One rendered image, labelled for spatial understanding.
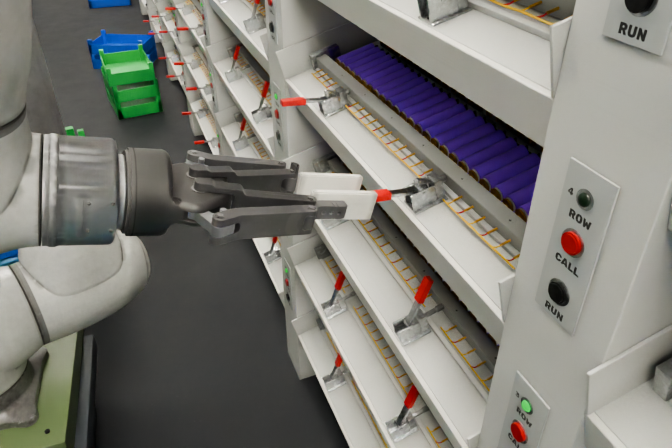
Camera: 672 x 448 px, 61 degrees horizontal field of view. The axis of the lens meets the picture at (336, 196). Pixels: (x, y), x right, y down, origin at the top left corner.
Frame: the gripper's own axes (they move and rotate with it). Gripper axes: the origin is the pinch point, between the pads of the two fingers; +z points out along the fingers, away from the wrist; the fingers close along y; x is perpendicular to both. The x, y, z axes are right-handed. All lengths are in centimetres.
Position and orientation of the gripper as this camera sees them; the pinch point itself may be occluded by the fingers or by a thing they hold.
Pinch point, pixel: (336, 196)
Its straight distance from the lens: 56.7
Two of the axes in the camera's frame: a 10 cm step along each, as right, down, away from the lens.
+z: 9.0, 0.2, 4.4
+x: 2.3, -8.7, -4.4
